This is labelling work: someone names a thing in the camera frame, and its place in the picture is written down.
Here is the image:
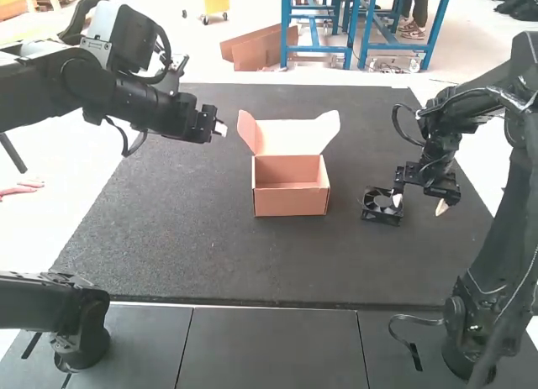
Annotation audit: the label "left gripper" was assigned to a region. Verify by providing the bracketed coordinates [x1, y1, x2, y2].
[178, 92, 229, 145]

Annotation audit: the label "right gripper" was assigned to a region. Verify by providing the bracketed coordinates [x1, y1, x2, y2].
[391, 162, 462, 217]

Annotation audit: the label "black square fan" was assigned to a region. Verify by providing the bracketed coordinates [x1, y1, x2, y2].
[360, 186, 404, 227]

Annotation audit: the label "cardboard box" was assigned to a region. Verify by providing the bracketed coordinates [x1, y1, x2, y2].
[236, 108, 340, 218]

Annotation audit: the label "brown cardboard sheet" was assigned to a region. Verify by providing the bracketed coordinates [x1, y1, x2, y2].
[219, 23, 299, 73]

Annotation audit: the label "black mat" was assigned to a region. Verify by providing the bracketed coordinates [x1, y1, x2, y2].
[48, 82, 497, 310]

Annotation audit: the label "dark base panel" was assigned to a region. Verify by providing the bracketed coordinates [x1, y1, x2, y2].
[356, 308, 538, 389]
[0, 303, 194, 389]
[176, 305, 372, 389]

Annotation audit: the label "person's legs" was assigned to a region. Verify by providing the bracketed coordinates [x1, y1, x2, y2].
[397, 0, 430, 40]

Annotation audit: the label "black rod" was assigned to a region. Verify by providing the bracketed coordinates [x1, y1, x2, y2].
[0, 131, 29, 175]

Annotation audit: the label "black bags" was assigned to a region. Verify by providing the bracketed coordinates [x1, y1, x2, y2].
[483, 0, 538, 23]

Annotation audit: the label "black cable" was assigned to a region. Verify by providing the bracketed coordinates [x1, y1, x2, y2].
[103, 115, 149, 158]
[392, 103, 426, 147]
[388, 313, 446, 356]
[153, 23, 174, 73]

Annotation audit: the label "blue metal frame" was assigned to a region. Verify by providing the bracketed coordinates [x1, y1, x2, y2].
[356, 0, 457, 71]
[279, 0, 358, 70]

